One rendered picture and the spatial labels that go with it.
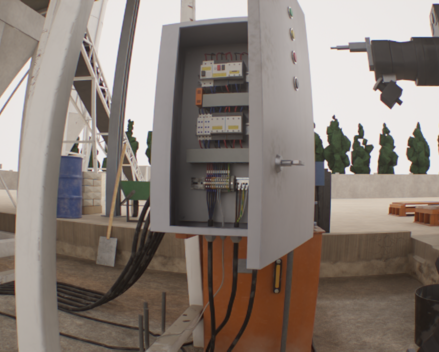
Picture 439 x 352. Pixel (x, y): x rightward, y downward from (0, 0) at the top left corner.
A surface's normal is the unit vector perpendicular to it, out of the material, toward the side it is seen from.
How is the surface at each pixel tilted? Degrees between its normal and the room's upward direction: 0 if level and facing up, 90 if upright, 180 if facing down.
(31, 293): 81
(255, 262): 90
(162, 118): 90
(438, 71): 131
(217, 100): 90
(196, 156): 90
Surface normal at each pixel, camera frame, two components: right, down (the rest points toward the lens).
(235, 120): -0.21, -0.06
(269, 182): 0.91, -0.01
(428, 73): -0.29, 0.71
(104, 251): -0.18, -0.40
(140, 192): 0.35, 0.31
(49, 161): 0.98, -0.05
